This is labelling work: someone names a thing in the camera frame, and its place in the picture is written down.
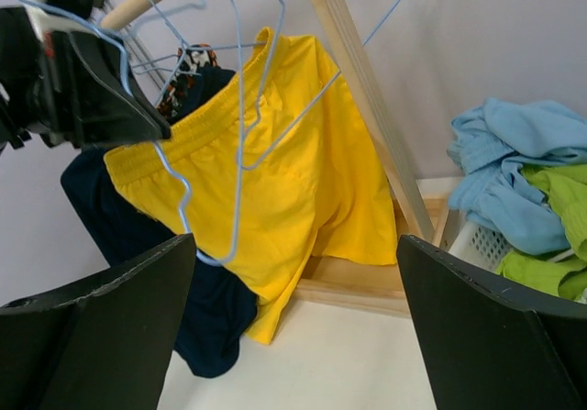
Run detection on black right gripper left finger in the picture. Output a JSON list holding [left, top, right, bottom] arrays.
[[1, 235, 195, 409]]

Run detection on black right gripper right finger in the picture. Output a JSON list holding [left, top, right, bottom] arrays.
[[397, 235, 586, 409]]

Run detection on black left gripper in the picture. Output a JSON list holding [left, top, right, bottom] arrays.
[[1, 6, 172, 149]]

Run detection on blue wire hanger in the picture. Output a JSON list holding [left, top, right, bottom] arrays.
[[236, 0, 426, 171], [128, 0, 290, 267], [0, 0, 230, 267]]

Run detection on lime green shorts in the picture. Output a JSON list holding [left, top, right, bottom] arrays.
[[495, 164, 586, 305]]

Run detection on yellow shorts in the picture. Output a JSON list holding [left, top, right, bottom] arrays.
[[104, 28, 397, 344]]

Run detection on light blue shorts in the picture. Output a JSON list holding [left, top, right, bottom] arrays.
[[447, 96, 587, 256]]

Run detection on patterned camouflage shorts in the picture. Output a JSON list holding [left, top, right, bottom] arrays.
[[157, 44, 219, 125]]

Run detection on navy blue shorts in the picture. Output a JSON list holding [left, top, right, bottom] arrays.
[[61, 67, 257, 378]]

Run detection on white plastic basket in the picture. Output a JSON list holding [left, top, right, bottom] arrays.
[[450, 209, 550, 275]]

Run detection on wooden clothes rack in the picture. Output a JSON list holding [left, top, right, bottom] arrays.
[[105, 0, 447, 342]]

